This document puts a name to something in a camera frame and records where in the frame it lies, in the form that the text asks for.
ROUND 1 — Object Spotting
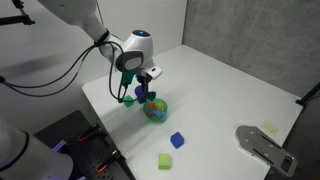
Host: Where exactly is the dark gripper green mount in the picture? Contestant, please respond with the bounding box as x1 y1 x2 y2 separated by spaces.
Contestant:
120 68 150 96

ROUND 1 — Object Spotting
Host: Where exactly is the teal toy block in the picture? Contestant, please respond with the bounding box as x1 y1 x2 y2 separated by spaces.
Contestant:
146 90 157 102

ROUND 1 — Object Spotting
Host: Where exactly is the light blue toy block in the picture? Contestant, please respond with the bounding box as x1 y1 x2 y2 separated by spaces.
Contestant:
149 108 166 119

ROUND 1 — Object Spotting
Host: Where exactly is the green plastic bowl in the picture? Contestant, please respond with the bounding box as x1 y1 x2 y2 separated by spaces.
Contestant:
143 97 169 124

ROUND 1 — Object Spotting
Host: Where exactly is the purple bumpy ball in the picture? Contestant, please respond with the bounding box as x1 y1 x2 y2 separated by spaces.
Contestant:
134 84 145 98

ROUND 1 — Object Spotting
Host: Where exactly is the blue cube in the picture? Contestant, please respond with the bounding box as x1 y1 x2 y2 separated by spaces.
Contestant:
169 131 186 149

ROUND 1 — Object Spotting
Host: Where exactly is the black orange clamp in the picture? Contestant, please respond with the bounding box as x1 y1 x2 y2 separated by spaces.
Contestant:
77 122 101 143
95 149 122 174

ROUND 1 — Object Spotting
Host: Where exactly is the lime green cube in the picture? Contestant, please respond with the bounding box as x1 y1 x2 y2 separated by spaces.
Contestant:
157 152 173 170

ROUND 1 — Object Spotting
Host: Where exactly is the black perforated breadboard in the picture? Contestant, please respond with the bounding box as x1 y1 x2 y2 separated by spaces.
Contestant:
33 109 136 180

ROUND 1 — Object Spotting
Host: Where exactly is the grey metal mounting plate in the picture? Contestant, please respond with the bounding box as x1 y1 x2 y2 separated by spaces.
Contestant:
234 124 299 178

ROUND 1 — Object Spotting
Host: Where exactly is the yellow sticky note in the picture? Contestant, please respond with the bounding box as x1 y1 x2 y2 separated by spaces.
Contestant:
261 120 279 135

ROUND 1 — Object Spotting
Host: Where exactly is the black corner pole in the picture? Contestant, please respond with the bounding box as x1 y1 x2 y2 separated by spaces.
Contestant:
294 81 320 108

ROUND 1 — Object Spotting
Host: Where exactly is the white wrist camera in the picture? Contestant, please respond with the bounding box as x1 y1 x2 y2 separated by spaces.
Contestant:
139 65 163 80

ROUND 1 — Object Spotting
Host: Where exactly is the black looped cable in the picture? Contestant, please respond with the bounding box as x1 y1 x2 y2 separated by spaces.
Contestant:
108 41 139 104

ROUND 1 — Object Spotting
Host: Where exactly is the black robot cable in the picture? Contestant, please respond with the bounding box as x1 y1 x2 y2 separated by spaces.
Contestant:
0 31 111 98

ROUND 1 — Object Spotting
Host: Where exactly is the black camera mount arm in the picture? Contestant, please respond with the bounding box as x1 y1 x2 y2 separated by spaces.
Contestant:
0 0 36 27

